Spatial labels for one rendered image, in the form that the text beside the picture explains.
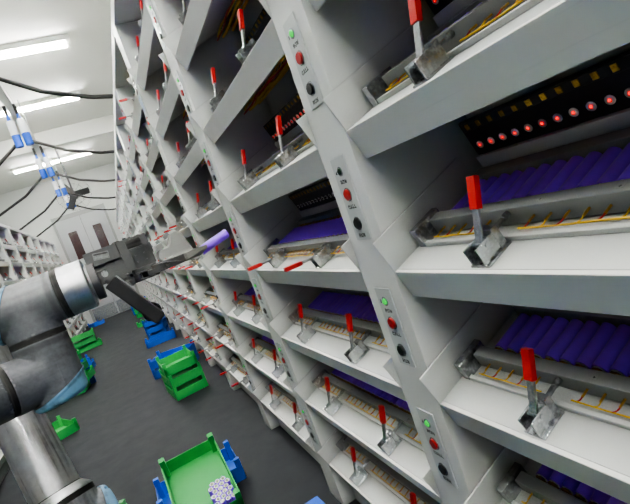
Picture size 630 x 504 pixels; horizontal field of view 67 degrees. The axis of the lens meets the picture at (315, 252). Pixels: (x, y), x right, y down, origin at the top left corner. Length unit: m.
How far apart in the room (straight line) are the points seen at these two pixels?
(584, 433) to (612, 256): 0.21
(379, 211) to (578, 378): 0.30
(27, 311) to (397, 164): 0.64
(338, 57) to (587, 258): 0.39
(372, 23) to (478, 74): 0.29
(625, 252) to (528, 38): 0.18
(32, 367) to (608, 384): 0.81
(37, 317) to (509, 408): 0.73
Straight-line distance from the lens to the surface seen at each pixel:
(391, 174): 0.66
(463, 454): 0.76
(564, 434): 0.59
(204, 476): 1.88
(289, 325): 1.33
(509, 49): 0.43
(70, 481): 1.35
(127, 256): 0.91
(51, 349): 0.92
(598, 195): 0.48
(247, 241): 1.29
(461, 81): 0.47
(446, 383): 0.71
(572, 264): 0.45
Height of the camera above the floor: 0.86
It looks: 6 degrees down
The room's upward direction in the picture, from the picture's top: 20 degrees counter-clockwise
